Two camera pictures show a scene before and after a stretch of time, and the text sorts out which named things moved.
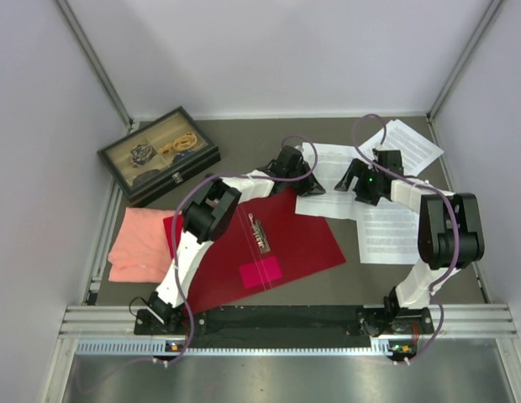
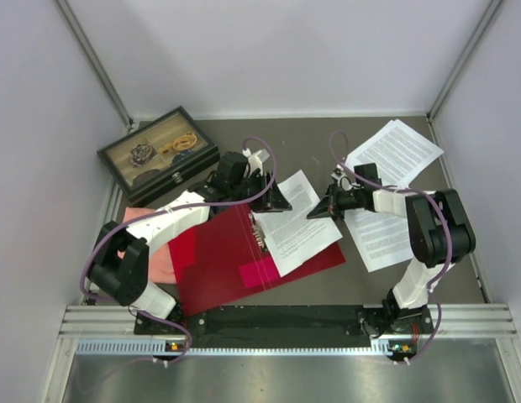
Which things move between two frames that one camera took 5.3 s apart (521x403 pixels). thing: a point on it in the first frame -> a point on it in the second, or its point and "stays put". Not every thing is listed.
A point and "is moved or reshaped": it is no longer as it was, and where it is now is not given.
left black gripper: x=311 y=186 -> x=272 y=201
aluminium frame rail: x=491 y=321 stays put
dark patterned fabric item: x=141 y=154 stays put
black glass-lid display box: x=159 y=155 stays put
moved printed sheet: x=328 y=163 -> x=292 y=237
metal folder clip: x=260 y=233 stays put
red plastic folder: x=274 y=242 stays put
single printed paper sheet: x=387 y=232 is moved or reshaped
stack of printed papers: x=417 y=152 stays put
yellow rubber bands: x=183 y=142 stays put
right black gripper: x=360 y=170 -> x=329 y=203
